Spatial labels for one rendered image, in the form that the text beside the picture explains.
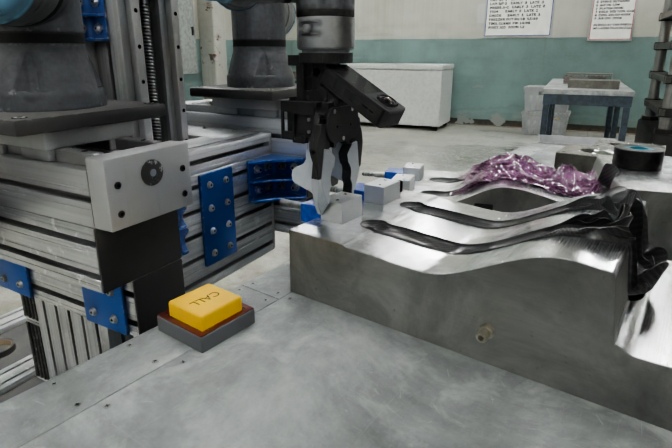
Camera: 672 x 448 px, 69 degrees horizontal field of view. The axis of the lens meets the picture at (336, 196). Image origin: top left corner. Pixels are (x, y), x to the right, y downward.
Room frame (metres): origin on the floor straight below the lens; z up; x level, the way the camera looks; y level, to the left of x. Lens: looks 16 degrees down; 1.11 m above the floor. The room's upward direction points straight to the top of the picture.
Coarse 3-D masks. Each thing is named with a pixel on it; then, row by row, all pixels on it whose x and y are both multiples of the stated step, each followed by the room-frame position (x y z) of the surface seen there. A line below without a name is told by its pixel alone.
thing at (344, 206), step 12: (348, 192) 0.68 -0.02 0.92; (288, 204) 0.71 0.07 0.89; (300, 204) 0.70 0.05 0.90; (312, 204) 0.66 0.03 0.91; (336, 204) 0.63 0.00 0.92; (348, 204) 0.64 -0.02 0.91; (360, 204) 0.66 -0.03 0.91; (312, 216) 0.66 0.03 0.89; (324, 216) 0.64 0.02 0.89; (336, 216) 0.63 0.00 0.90; (348, 216) 0.64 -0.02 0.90
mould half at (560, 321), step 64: (320, 256) 0.57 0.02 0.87; (384, 256) 0.53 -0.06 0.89; (448, 256) 0.53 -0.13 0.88; (512, 256) 0.45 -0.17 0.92; (576, 256) 0.41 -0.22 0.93; (384, 320) 0.52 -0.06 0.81; (448, 320) 0.47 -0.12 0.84; (512, 320) 0.43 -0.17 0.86; (576, 320) 0.40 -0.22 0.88; (640, 320) 0.43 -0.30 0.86; (576, 384) 0.39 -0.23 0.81; (640, 384) 0.36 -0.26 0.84
